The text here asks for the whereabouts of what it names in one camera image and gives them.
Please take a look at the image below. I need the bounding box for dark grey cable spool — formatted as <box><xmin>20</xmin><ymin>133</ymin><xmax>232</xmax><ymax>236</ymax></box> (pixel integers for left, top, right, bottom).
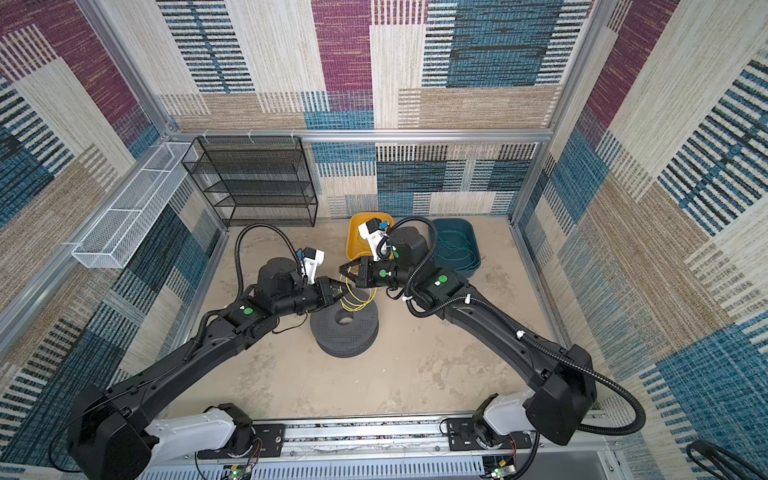
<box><xmin>309</xmin><ymin>299</ymin><xmax>379</xmax><ymax>358</ymax></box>

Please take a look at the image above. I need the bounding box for white wire mesh basket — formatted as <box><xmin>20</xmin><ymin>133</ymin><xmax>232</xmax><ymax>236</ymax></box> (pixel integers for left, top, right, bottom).
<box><xmin>72</xmin><ymin>142</ymin><xmax>190</xmax><ymax>269</ymax></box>

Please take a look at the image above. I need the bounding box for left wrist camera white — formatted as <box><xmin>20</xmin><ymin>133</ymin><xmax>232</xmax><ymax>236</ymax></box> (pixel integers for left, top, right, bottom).
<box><xmin>297</xmin><ymin>247</ymin><xmax>325</xmax><ymax>284</ymax></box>

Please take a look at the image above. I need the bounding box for teal plastic tray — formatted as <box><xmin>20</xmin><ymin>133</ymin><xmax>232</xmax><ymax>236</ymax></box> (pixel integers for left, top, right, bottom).
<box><xmin>433</xmin><ymin>218</ymin><xmax>482</xmax><ymax>278</ymax></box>

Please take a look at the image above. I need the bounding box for green cable in teal tray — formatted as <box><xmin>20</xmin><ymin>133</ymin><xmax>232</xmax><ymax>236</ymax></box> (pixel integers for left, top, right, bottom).
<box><xmin>440</xmin><ymin>232</ymin><xmax>481</xmax><ymax>271</ymax></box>

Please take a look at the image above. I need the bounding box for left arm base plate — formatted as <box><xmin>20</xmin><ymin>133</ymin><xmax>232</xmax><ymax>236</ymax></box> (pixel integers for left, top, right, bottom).
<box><xmin>197</xmin><ymin>424</ymin><xmax>285</xmax><ymax>461</ymax></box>

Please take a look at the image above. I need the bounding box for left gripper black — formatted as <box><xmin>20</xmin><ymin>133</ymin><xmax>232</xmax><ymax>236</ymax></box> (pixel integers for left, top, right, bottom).
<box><xmin>274</xmin><ymin>277</ymin><xmax>352</xmax><ymax>320</ymax></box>

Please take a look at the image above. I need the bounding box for black wire mesh shelf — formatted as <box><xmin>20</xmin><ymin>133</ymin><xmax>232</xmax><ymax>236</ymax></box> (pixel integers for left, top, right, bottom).
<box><xmin>181</xmin><ymin>136</ymin><xmax>319</xmax><ymax>227</ymax></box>

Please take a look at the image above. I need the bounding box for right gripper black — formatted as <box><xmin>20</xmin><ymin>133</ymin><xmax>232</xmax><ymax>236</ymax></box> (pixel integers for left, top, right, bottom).
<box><xmin>339</xmin><ymin>255</ymin><xmax>415</xmax><ymax>290</ymax></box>

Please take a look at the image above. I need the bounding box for yellow cable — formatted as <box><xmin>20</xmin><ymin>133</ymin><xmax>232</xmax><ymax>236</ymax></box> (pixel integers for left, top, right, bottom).
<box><xmin>339</xmin><ymin>281</ymin><xmax>379</xmax><ymax>313</ymax></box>

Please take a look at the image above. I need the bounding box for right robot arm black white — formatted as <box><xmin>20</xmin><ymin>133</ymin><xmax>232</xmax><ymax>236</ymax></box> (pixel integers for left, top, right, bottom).
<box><xmin>339</xmin><ymin>216</ymin><xmax>646</xmax><ymax>448</ymax></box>

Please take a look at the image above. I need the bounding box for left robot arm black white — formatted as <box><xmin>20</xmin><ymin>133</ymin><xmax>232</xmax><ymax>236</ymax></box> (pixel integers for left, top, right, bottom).
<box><xmin>66</xmin><ymin>249</ymin><xmax>344</xmax><ymax>479</ymax></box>

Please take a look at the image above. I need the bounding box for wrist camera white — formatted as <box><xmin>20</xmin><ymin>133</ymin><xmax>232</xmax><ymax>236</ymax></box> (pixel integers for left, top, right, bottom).
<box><xmin>358</xmin><ymin>217</ymin><xmax>391</xmax><ymax>261</ymax></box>
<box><xmin>297</xmin><ymin>247</ymin><xmax>325</xmax><ymax>284</ymax></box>

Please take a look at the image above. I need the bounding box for black cable bottom right corner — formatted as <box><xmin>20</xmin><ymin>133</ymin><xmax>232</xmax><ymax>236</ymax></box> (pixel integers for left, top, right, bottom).
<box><xmin>685</xmin><ymin>439</ymin><xmax>768</xmax><ymax>480</ymax></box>

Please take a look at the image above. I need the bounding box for yellow plastic tray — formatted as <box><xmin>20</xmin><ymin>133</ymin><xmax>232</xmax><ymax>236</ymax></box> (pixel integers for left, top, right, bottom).
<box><xmin>346</xmin><ymin>212</ymin><xmax>394</xmax><ymax>260</ymax></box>

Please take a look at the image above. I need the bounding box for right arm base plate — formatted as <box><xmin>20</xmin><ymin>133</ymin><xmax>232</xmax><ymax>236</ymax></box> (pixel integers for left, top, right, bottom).
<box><xmin>439</xmin><ymin>417</ymin><xmax>533</xmax><ymax>451</ymax></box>

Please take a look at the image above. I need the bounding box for aluminium rail front frame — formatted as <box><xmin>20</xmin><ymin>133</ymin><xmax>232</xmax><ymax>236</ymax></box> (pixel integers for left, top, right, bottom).
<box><xmin>136</xmin><ymin>413</ymin><xmax>632</xmax><ymax>479</ymax></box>

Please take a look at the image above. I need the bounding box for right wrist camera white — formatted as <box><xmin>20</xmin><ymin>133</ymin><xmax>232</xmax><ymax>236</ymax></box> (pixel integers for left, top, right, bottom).
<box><xmin>358</xmin><ymin>217</ymin><xmax>391</xmax><ymax>261</ymax></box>

